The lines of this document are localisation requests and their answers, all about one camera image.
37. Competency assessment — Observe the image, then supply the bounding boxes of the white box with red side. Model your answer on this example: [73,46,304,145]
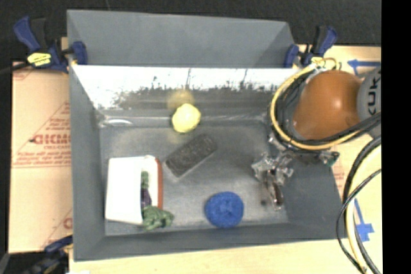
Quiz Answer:
[104,155,164,225]

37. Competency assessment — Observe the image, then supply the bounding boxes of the brown cardboard board red print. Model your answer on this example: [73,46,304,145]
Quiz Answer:
[8,61,75,255]

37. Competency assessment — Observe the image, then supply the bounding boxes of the blue round ball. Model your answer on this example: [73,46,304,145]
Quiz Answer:
[204,191,245,229]

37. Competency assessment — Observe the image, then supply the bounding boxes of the grey metal bin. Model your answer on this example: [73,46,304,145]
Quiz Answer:
[66,9,349,261]

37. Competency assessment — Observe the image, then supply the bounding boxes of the yellow lemon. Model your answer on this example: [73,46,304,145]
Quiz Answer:
[171,103,202,133]

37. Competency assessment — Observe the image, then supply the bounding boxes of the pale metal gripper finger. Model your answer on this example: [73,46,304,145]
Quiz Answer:
[271,182,286,212]
[259,181,271,207]

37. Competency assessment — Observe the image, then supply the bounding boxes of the dark grey flat block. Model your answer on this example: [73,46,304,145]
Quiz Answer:
[164,133,218,178]

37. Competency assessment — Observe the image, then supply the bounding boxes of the green and purple toy figure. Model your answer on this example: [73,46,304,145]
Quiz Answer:
[139,171,175,232]

